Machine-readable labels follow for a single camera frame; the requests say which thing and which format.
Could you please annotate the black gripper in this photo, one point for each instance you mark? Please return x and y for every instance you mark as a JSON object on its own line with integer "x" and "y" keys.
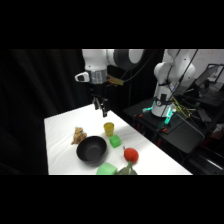
{"x": 98, "y": 90}

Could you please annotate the yellow cup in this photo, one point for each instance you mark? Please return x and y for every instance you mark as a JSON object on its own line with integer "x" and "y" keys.
{"x": 108, "y": 129}

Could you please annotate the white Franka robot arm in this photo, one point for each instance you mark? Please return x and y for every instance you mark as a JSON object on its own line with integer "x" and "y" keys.
{"x": 173, "y": 71}

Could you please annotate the black bowl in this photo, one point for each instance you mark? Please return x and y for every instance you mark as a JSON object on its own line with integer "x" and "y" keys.
{"x": 91, "y": 150}

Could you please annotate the brown plush toy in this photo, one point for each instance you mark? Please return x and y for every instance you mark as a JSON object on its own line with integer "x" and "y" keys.
{"x": 78, "y": 135}

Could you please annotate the small green cube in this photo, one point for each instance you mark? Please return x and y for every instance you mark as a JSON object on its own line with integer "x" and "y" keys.
{"x": 115, "y": 141}

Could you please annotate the red plush ball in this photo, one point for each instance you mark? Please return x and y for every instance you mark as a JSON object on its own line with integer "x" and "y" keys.
{"x": 131, "y": 155}

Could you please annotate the large green cube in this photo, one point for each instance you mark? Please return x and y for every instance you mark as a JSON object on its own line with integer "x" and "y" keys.
{"x": 106, "y": 169}

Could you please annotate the orange clamp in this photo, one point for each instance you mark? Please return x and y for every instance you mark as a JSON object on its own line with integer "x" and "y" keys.
{"x": 163, "y": 130}

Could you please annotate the black robot stand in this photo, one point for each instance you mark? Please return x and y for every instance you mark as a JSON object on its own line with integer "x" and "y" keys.
{"x": 180, "y": 133}

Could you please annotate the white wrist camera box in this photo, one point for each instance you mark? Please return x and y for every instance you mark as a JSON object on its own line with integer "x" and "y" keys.
{"x": 82, "y": 77}

